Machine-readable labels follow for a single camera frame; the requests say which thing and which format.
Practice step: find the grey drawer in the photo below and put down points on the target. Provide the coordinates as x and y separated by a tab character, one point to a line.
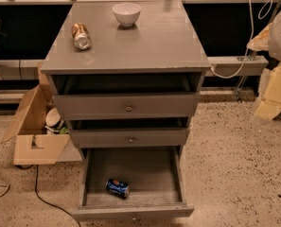
119	133
154	177
117	96

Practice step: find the white ceramic bowl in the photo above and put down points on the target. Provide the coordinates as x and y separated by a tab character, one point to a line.
127	13

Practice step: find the white items in box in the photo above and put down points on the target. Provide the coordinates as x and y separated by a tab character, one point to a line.
54	124

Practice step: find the grey top drawer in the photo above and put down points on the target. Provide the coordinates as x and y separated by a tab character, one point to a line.
117	96

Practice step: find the grey middle drawer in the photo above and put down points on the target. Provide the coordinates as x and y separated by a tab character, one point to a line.
119	133

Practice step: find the grey drawer cabinet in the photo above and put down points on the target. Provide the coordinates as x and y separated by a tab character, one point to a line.
163	41

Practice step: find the open cardboard box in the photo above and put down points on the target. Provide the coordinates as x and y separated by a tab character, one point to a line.
34	145

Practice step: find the blue pepsi can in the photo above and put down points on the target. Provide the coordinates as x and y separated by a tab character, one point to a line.
118	188

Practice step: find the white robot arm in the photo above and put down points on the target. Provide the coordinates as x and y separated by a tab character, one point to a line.
280	35

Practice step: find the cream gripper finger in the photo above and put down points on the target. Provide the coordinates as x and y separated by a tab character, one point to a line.
268	104
261	41

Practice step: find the grey bottom drawer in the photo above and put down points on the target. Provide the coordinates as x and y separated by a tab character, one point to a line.
154	177

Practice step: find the metal stand pole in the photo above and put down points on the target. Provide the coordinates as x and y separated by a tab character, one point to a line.
244	76

